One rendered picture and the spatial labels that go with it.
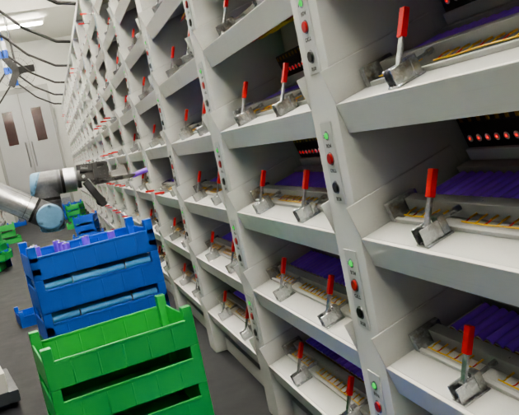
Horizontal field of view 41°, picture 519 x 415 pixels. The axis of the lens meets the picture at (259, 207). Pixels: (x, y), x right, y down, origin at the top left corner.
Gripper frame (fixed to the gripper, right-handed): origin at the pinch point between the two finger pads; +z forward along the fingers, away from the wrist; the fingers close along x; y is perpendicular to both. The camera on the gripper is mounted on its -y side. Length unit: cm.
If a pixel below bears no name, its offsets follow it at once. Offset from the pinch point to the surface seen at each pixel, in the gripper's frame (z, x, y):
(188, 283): 17, 15, -47
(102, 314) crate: -21, -97, -29
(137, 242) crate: -10, -95, -14
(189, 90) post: 19.8, -34.7, 26.1
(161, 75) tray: 11.2, -35.1, 32.2
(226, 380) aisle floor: 12, -64, -64
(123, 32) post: 9, 35, 60
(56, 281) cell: -31, -98, -19
